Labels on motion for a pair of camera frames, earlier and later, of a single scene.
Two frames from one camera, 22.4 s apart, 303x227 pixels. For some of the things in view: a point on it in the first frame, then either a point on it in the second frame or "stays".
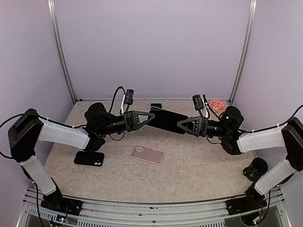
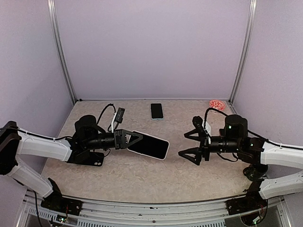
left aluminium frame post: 53,16 stays
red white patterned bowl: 217,106 stays
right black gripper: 201,126 to 204,147
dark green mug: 258,167 stays
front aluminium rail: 106,213 stays
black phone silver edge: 166,120 to 150,146
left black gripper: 132,123 to 123,144
